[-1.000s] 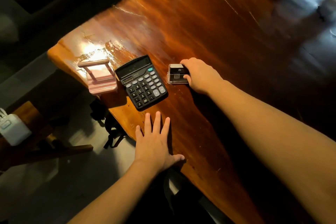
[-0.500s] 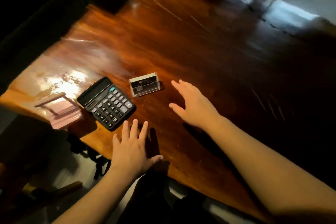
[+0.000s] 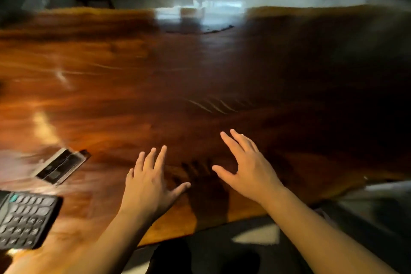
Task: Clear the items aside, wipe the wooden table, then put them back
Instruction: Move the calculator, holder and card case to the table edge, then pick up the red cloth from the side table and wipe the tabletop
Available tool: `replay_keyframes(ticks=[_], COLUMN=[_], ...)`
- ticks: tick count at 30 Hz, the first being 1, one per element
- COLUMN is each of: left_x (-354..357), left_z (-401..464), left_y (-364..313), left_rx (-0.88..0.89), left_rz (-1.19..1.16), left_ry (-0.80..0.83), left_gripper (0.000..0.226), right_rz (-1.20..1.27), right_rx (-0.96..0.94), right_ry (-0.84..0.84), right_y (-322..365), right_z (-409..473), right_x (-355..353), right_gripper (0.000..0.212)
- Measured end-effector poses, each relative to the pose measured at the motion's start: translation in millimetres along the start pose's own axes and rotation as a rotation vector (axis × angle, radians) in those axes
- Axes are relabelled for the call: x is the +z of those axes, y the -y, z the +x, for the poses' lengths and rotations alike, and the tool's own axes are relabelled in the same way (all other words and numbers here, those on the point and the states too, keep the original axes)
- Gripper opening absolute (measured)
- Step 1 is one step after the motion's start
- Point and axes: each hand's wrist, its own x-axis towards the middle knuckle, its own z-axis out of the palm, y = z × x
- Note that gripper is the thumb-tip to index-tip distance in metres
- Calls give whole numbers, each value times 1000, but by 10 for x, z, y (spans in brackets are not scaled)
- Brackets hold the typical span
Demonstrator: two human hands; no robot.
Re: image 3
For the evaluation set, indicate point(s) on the person's right forearm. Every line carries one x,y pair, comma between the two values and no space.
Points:
318,238

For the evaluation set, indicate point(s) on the person's left forearm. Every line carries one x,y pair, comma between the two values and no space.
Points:
96,248

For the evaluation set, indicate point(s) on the person's left middle finger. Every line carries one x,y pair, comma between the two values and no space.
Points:
149,158

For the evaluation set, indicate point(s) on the person's left thumb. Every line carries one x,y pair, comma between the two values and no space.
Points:
178,189

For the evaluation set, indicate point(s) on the person's right thumb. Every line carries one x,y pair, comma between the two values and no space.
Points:
223,174

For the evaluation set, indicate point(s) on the person's left hand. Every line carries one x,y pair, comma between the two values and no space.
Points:
146,191

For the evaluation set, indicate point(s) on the person's left little finger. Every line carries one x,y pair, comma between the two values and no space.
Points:
129,176

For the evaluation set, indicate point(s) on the person's right hand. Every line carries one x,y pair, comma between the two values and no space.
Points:
253,174

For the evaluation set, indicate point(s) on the black calculator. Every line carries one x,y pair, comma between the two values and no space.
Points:
25,219

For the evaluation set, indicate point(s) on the person's right middle finger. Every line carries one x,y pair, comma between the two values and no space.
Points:
241,140

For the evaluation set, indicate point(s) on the person's dark trousers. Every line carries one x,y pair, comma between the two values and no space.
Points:
224,248

